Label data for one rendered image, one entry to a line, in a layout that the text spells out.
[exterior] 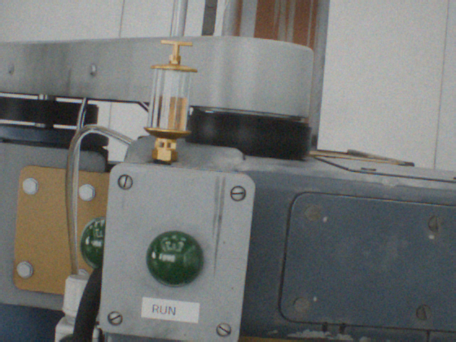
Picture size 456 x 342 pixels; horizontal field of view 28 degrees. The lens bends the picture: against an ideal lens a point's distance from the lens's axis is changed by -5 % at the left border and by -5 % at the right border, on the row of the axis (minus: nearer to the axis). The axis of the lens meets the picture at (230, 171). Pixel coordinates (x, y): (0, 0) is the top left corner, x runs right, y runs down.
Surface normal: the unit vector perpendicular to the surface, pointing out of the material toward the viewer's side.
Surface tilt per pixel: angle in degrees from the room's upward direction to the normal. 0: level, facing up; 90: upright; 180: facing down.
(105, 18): 90
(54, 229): 90
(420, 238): 90
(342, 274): 90
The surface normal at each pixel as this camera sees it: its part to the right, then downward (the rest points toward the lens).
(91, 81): -0.76, -0.04
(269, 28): 0.04, 0.06
